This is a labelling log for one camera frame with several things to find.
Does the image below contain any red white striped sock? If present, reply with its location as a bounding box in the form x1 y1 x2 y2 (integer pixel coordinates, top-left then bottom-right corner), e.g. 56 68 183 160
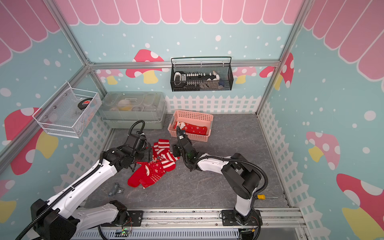
153 139 180 172

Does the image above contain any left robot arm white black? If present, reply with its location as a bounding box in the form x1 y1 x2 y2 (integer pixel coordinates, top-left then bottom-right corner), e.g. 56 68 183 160
17 128 152 240

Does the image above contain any yellow handled screwdriver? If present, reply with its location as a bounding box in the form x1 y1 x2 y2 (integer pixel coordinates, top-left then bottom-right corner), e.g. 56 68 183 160
257 195 278 200

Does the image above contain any clear lidded storage box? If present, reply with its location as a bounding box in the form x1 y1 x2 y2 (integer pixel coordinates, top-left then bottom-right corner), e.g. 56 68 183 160
99 92 166 130

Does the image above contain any white wire wall basket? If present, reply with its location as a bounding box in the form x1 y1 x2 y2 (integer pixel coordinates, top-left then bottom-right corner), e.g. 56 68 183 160
33 82 102 139

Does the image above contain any black red tape measure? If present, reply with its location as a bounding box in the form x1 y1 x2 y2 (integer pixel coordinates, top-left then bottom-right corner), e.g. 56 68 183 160
78 98 93 111

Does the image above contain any red Santa sock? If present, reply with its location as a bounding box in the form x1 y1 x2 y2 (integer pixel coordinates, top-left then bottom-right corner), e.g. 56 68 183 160
174 121 208 136

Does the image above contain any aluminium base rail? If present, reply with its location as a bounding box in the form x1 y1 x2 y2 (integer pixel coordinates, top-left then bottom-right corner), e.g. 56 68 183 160
72 208 311 240

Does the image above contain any red sock white lettering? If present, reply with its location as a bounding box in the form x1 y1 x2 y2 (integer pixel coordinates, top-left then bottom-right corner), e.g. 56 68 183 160
127 162 166 188

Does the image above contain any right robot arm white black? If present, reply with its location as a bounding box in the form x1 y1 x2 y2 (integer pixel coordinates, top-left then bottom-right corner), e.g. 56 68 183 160
173 127 269 226

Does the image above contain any small grey metal bracket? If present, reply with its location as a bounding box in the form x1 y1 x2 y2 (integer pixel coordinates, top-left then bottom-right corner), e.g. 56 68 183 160
109 183 125 197

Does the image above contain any pink plastic basket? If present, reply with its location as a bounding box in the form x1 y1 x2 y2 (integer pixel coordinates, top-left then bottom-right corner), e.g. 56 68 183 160
168 110 214 142

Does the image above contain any black wire mesh wall basket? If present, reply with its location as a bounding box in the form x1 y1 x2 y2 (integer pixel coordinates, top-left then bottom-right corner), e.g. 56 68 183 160
170 57 234 92

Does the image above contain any white black remote in basket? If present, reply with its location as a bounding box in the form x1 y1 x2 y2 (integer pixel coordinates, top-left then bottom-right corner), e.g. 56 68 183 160
171 71 220 90

